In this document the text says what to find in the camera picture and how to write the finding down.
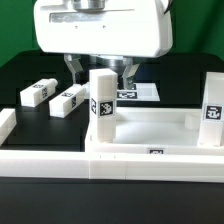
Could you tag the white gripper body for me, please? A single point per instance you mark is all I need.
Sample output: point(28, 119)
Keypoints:
point(132, 28)

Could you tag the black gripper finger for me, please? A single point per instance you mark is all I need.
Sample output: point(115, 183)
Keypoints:
point(73, 63)
point(129, 72)

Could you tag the white desk top tray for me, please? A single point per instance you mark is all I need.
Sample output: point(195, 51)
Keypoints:
point(171, 131)

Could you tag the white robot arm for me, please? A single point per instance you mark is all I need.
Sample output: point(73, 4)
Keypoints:
point(110, 61)

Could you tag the tag marker base plate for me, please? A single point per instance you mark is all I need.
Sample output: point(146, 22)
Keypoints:
point(140, 92)

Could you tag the white U-shaped fence frame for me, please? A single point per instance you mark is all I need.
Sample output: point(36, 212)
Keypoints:
point(121, 166)

